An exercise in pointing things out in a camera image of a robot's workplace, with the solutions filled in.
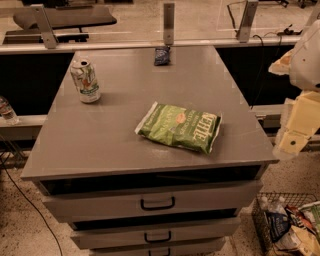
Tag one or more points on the black drawer handle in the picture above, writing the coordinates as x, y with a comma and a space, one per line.
147, 205
161, 237
160, 252

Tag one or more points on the metal bracket post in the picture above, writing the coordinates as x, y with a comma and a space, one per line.
168, 23
44, 26
244, 30

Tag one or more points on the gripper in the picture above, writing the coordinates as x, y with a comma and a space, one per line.
306, 68

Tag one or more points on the red brown snack bag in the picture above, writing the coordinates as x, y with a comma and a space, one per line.
298, 219

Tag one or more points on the middle metal bracket post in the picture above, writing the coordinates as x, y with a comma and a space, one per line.
168, 23

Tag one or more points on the black middle drawer handle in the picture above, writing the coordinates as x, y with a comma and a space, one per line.
161, 237

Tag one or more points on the right metal bracket post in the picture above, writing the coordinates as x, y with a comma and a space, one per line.
244, 30

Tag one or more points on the left metal bracket post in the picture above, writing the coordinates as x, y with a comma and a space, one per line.
44, 26

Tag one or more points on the clear plastic water bottle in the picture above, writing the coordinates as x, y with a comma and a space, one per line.
7, 112

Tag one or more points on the green kettle chip bag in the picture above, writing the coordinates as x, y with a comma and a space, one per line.
180, 127

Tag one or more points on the grey drawer cabinet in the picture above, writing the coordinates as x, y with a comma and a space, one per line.
93, 169

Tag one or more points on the wire basket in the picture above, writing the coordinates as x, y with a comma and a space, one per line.
260, 219

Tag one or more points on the black top drawer handle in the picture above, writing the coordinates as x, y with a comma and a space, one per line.
147, 205

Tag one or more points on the white green soda can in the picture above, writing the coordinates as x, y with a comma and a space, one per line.
84, 78

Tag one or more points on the plastic bottle in basket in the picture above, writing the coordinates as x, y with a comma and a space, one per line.
275, 206

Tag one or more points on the blue rxbar blueberry wrapper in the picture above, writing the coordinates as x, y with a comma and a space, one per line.
162, 56

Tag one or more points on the grey metal rail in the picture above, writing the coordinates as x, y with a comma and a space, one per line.
13, 49

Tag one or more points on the yellow snack bag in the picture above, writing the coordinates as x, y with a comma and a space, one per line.
300, 240

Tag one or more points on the green white snack bag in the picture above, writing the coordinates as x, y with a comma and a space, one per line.
312, 212

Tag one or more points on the dark blue snack bag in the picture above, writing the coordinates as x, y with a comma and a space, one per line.
279, 225

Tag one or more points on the black bottom drawer handle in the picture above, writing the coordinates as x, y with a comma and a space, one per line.
160, 252

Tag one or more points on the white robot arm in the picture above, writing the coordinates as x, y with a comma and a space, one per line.
302, 63

